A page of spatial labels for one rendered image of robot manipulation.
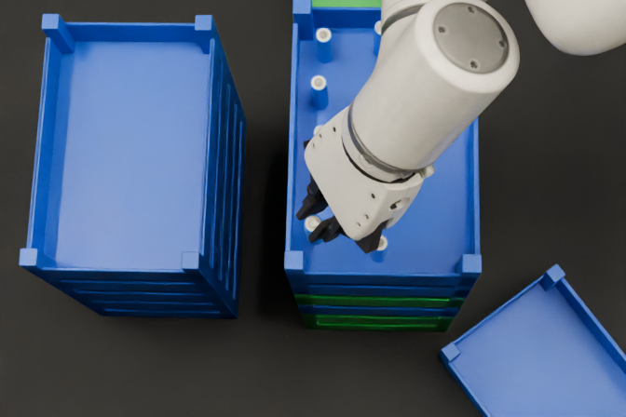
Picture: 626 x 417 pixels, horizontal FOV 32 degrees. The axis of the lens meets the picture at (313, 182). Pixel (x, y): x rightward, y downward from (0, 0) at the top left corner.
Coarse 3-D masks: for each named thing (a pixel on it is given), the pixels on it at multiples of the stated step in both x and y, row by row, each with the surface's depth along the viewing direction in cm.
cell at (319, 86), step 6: (312, 78) 119; (318, 78) 119; (324, 78) 119; (312, 84) 119; (318, 84) 119; (324, 84) 119; (312, 90) 120; (318, 90) 119; (324, 90) 119; (312, 96) 122; (318, 96) 121; (324, 96) 121; (318, 102) 123; (324, 102) 123; (318, 108) 125
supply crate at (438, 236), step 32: (352, 32) 127; (320, 64) 126; (352, 64) 126; (352, 96) 125; (448, 160) 123; (288, 192) 117; (448, 192) 122; (288, 224) 116; (416, 224) 121; (448, 224) 121; (288, 256) 113; (320, 256) 120; (352, 256) 120; (416, 256) 120; (448, 256) 120; (480, 256) 112
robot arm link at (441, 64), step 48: (432, 0) 80; (480, 0) 82; (384, 48) 85; (432, 48) 78; (480, 48) 79; (384, 96) 84; (432, 96) 80; (480, 96) 79; (384, 144) 86; (432, 144) 85
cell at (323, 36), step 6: (318, 30) 120; (324, 30) 120; (330, 30) 120; (318, 36) 120; (324, 36) 120; (330, 36) 120; (318, 42) 121; (324, 42) 120; (330, 42) 121; (318, 48) 123; (324, 48) 122; (330, 48) 123; (318, 54) 125; (324, 54) 123; (330, 54) 124; (324, 60) 125; (330, 60) 126
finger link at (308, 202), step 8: (312, 176) 103; (320, 192) 104; (304, 200) 106; (312, 200) 104; (320, 200) 104; (304, 208) 105; (312, 208) 105; (320, 208) 107; (296, 216) 107; (304, 216) 106
